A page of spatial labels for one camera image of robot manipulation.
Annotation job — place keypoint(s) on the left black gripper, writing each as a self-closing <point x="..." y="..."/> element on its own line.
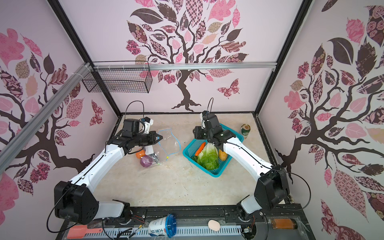
<point x="152" y="139"/>

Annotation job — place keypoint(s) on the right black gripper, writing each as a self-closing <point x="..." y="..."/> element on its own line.
<point x="199" y="133"/>

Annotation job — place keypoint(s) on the clear blue zip top bag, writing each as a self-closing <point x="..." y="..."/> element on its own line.
<point x="166" y="148"/>

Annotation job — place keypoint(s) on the purple toy onion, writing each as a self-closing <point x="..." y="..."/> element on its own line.
<point x="146" y="161"/>

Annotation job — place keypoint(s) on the teal plastic basket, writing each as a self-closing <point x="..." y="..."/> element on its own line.
<point x="189" y="154"/>

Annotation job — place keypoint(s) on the orange toy pumpkin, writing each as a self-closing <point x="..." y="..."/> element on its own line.
<point x="140" y="154"/>

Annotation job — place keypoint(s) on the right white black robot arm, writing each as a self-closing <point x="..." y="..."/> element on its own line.
<point x="271" y="181"/>

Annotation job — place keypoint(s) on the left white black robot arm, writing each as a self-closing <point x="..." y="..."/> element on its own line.
<point x="75" y="200"/>

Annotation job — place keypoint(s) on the orange toy carrot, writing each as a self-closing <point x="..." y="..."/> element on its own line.
<point x="199" y="150"/>

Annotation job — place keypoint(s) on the yellow brown toy potato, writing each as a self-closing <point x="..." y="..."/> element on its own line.
<point x="222" y="156"/>

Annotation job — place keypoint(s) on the green toy lettuce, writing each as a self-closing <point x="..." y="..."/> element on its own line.
<point x="209" y="157"/>

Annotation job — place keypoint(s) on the green drink can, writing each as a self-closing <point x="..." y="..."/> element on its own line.
<point x="245" y="130"/>

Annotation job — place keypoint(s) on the white blue yogurt cup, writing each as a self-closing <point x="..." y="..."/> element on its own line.
<point x="166" y="226"/>

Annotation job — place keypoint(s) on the pink egg shaped toy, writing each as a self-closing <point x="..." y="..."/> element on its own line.
<point x="214" y="225"/>

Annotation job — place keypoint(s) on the brown amber bottle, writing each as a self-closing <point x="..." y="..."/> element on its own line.
<point x="284" y="224"/>

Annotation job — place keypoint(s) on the red plastic spatula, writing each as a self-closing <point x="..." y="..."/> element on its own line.
<point x="79" y="231"/>

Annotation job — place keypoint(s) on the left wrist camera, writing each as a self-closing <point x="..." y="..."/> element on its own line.
<point x="133" y="127"/>

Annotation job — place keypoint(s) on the black wire wall basket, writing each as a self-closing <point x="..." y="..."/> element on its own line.
<point x="119" y="77"/>

